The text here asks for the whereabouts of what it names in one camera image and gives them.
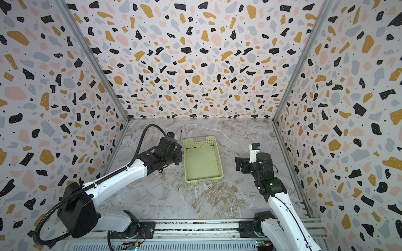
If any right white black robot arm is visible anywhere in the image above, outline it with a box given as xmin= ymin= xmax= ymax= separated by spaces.
xmin=235 ymin=152 xmax=321 ymax=251

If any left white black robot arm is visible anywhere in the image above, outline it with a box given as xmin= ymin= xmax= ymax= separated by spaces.
xmin=32 ymin=136 xmax=183 ymax=245

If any light green plastic bin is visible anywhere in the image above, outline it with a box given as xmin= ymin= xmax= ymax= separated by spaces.
xmin=183 ymin=136 xmax=224 ymax=186

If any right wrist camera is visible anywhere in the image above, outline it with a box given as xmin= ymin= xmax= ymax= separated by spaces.
xmin=249 ymin=143 xmax=261 ymax=164

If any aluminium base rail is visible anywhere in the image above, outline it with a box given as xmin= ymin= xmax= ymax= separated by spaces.
xmin=61 ymin=218 xmax=330 ymax=251

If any black corrugated cable hose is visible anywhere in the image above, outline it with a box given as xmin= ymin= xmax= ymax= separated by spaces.
xmin=32 ymin=123 xmax=169 ymax=246

